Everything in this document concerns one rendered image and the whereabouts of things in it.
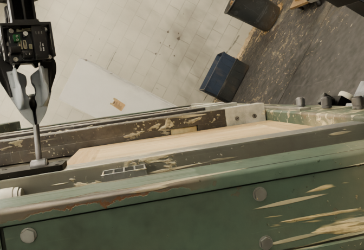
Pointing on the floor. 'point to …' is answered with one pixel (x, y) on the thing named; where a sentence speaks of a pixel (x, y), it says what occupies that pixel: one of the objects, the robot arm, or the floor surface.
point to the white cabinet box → (106, 93)
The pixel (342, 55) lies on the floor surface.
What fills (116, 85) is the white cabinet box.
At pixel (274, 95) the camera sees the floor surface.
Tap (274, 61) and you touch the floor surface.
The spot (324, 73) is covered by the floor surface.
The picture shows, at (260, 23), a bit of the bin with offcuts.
